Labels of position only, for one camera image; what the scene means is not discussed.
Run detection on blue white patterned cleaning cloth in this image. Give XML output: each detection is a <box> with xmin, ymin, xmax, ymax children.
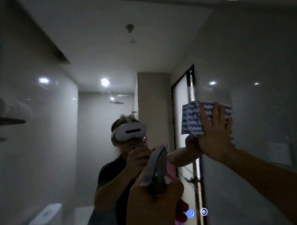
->
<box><xmin>176</xmin><ymin>95</ymin><xmax>236</xmax><ymax>140</ymax></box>

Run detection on person's right hand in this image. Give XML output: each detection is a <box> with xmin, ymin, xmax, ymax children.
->
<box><xmin>191</xmin><ymin>99</ymin><xmax>240</xmax><ymax>165</ymax></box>

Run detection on ceiling sprinkler fixture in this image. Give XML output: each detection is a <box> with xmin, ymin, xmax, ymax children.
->
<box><xmin>125</xmin><ymin>23</ymin><xmax>138</xmax><ymax>45</ymax></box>

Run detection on large wall mirror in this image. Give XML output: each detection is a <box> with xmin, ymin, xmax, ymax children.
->
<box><xmin>0</xmin><ymin>0</ymin><xmax>297</xmax><ymax>225</ymax></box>

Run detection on white wall notice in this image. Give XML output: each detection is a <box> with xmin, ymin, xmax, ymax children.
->
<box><xmin>267</xmin><ymin>139</ymin><xmax>293</xmax><ymax>168</ymax></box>

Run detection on black wall shelf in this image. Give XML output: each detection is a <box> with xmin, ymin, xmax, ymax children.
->
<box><xmin>0</xmin><ymin>107</ymin><xmax>29</xmax><ymax>142</ymax></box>

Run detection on person's left hand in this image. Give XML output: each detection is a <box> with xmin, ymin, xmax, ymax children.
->
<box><xmin>111</xmin><ymin>165</ymin><xmax>193</xmax><ymax>225</ymax></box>

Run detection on white rolled towels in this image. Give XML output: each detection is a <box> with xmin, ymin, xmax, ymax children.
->
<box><xmin>0</xmin><ymin>91</ymin><xmax>35</xmax><ymax>125</ymax></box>

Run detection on person's right forearm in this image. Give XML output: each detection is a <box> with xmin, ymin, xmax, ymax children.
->
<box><xmin>215</xmin><ymin>138</ymin><xmax>297</xmax><ymax>225</ymax></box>

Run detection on pink spray bottle white trigger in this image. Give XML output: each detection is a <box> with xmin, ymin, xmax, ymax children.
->
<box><xmin>133</xmin><ymin>140</ymin><xmax>194</xmax><ymax>225</ymax></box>

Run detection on square rain shower head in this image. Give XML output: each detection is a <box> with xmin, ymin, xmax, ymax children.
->
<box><xmin>108</xmin><ymin>94</ymin><xmax>125</xmax><ymax>107</ymax></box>

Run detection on white headset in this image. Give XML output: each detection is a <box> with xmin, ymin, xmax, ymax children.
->
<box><xmin>108</xmin><ymin>112</ymin><xmax>150</xmax><ymax>148</ymax></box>

